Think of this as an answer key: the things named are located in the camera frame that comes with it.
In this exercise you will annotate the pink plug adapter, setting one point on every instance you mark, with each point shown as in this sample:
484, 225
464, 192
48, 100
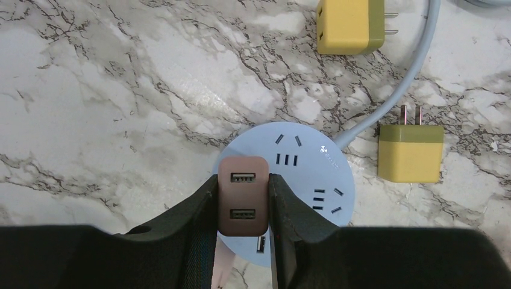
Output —
243, 196

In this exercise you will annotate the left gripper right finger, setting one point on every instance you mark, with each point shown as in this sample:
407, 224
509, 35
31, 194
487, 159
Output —
308, 251

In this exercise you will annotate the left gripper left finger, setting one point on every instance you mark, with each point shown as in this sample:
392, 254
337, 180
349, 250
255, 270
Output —
173, 250

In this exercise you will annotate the blue round power strip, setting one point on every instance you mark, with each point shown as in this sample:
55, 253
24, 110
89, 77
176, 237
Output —
311, 163

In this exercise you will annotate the yellow plug adapter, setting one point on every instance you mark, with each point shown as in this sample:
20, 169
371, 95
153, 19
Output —
351, 27
410, 153

